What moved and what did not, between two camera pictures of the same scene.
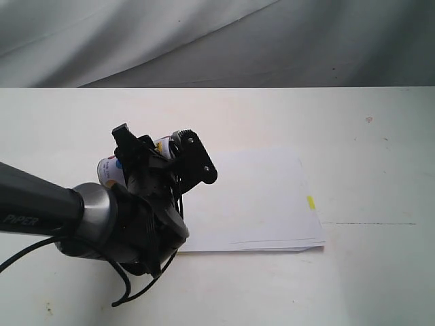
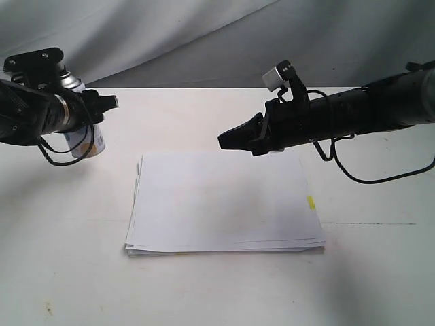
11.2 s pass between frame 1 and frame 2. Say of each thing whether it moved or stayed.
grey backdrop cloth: stayed
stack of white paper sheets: stayed
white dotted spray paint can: moved
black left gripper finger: moved
